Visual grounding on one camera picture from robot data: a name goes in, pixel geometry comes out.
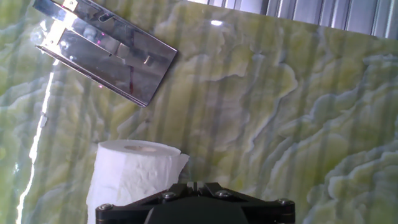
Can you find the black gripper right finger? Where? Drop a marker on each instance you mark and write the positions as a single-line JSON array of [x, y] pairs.
[[267, 208]]

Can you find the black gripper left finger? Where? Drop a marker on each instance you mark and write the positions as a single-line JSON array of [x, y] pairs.
[[130, 208]]

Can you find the white toilet paper roll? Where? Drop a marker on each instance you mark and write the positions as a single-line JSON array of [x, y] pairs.
[[130, 174]]

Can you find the chrome toilet paper holder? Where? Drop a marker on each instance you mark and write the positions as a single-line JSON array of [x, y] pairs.
[[130, 62]]

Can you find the green marble pattern mat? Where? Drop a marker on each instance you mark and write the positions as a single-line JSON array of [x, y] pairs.
[[248, 109]]

